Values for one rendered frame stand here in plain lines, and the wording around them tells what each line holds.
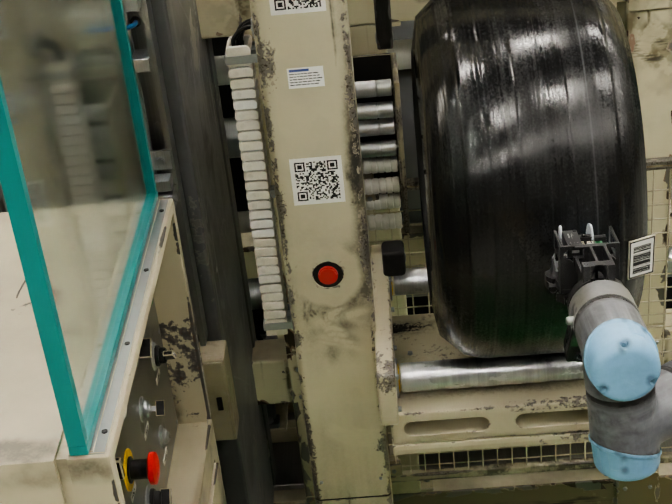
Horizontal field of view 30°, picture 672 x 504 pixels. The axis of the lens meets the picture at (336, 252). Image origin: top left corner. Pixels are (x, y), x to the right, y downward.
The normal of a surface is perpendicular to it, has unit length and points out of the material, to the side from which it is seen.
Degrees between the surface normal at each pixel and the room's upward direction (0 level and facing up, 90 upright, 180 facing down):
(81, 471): 90
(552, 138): 56
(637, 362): 84
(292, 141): 90
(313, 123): 90
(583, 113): 50
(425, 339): 0
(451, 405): 0
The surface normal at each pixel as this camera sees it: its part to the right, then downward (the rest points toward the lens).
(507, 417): 0.00, 0.50
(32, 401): -0.09, -0.86
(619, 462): -0.35, 0.47
